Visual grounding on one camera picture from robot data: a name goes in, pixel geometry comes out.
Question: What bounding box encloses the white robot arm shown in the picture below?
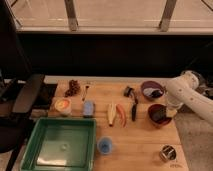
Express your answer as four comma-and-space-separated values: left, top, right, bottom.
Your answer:
165, 70, 213, 125

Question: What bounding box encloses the red bowl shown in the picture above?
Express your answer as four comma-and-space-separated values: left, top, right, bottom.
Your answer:
148, 104, 172, 127

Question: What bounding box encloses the dark object in purple bowl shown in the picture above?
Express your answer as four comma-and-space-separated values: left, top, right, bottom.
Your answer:
150, 89, 163, 98

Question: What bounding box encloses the black clip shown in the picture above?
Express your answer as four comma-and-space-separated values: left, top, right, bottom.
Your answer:
124, 86, 133, 97

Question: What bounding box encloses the orange carrot toy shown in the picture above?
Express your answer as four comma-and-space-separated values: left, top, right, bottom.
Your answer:
116, 104, 127, 127

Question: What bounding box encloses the yellow banana toy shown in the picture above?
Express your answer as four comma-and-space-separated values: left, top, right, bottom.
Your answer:
107, 103, 116, 126

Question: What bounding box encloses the blue plastic cup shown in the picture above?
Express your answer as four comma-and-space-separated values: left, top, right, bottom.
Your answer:
97, 137, 113, 155

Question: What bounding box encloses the blue sponge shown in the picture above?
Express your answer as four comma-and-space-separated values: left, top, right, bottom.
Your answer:
83, 101, 94, 117

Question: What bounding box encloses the small dark spoon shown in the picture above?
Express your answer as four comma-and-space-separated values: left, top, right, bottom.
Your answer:
82, 85, 90, 101

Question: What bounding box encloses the dark grape bunch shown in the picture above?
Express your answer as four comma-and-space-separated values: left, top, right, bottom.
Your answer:
65, 80, 80, 97

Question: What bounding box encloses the orange filled cup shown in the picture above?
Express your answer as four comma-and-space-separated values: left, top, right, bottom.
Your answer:
54, 98, 71, 115

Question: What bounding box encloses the green plastic tray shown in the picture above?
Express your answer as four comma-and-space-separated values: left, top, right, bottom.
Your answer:
20, 118, 96, 171

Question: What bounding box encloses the black office chair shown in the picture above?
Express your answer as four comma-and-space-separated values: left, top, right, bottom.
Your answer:
0, 0, 44, 171

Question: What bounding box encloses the black handled knife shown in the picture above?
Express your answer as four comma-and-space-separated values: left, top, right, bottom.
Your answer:
131, 95, 138, 121

